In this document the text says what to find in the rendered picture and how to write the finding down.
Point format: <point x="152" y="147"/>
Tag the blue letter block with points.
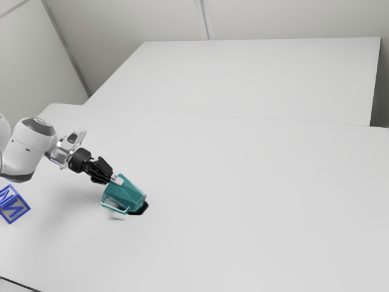
<point x="11" y="203"/>

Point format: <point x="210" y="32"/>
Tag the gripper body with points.
<point x="79" y="160"/>

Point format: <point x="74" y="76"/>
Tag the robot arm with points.
<point x="22" y="146"/>

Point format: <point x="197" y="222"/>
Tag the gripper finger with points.
<point x="104" y="171"/>

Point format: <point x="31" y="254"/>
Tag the teal faceted mug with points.
<point x="124" y="196"/>

